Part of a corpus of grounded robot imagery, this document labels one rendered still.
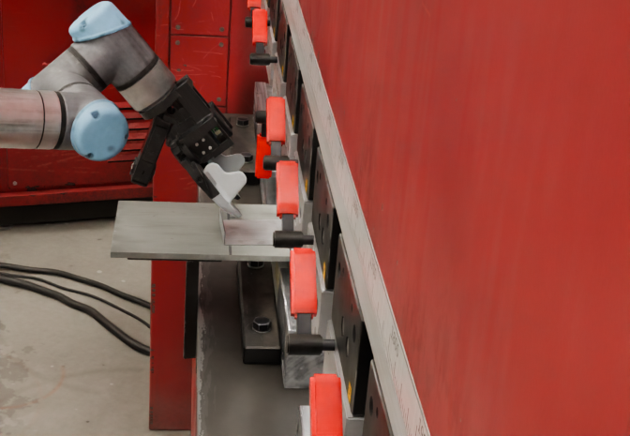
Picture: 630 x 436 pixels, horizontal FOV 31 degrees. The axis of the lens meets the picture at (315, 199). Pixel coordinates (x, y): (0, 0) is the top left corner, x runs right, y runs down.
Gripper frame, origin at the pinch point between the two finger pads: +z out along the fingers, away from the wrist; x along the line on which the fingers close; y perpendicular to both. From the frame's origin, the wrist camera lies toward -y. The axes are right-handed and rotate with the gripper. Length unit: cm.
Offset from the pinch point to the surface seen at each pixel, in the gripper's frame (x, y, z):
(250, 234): -1.1, -0.4, 5.5
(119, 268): 175, -88, 63
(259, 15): 11.7, 19.4, -17.9
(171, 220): 3.5, -9.9, -2.1
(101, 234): 199, -94, 58
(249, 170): 46.9, -5.0, 14.4
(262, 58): 5.9, 16.7, -13.7
